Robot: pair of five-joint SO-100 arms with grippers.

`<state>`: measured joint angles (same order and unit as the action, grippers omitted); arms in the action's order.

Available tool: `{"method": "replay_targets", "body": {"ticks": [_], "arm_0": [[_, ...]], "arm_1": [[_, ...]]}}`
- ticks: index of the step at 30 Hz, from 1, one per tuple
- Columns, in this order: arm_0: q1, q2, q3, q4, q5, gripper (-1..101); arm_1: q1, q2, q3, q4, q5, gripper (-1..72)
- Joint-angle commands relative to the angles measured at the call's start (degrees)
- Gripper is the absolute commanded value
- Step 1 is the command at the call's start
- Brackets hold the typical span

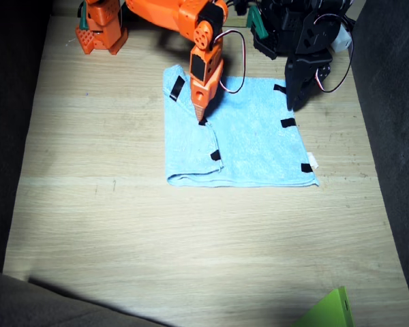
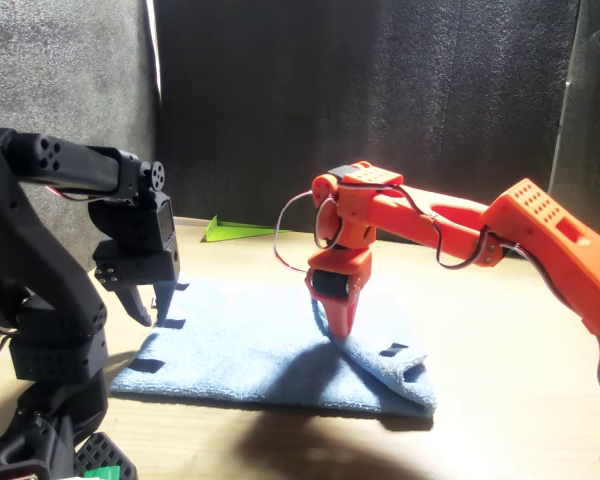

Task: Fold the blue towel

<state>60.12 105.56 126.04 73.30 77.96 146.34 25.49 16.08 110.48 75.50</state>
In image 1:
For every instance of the white power adapter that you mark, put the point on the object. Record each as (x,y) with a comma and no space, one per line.
(342,41)

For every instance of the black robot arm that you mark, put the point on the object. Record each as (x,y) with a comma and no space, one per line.
(283,24)

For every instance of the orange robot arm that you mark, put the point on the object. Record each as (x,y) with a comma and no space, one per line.
(156,13)

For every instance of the light blue towel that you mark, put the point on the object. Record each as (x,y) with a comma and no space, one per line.
(259,143)

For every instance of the dark grey foam panel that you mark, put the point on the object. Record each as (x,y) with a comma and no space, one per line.
(37,306)
(7,119)
(392,136)

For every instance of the green object corner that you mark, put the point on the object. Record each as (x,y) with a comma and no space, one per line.
(327,310)

